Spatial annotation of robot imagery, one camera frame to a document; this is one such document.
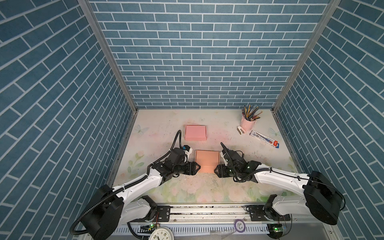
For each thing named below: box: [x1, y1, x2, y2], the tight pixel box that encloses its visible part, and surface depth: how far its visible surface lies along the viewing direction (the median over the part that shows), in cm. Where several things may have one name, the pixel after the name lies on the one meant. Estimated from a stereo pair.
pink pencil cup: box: [240, 116, 257, 132], surface depth 107 cm
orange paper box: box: [195, 150, 221, 173], surface depth 90 cm
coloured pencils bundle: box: [241, 104, 263, 122], surface depth 104 cm
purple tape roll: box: [234, 219, 246, 233], surface depth 72 cm
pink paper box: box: [184, 125, 207, 141], surface depth 105 cm
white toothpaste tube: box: [249, 130, 280, 148], surface depth 104 cm
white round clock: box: [148, 226, 175, 240], surface depth 67 cm
